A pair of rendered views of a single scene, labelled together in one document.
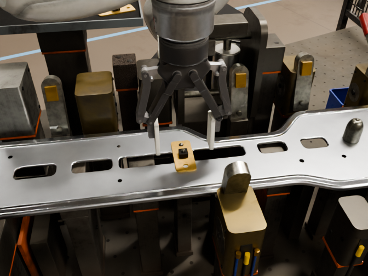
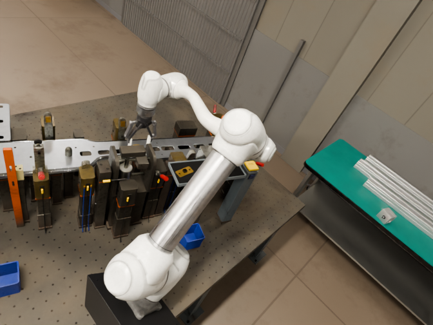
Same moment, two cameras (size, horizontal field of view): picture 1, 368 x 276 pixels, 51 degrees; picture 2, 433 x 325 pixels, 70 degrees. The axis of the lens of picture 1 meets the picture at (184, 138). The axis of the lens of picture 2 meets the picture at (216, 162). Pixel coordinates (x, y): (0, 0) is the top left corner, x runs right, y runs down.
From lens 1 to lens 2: 1.92 m
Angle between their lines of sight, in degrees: 96
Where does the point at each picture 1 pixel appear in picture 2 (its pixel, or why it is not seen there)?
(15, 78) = (203, 149)
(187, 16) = not seen: hidden behind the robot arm
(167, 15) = not seen: hidden behind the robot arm
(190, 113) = (138, 180)
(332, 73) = not seen: outside the picture
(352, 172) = (75, 141)
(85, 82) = (182, 157)
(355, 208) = (79, 133)
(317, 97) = (17, 313)
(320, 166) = (87, 144)
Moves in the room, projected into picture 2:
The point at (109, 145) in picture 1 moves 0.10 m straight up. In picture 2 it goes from (165, 155) to (169, 141)
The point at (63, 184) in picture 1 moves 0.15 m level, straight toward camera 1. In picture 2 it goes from (173, 142) to (158, 127)
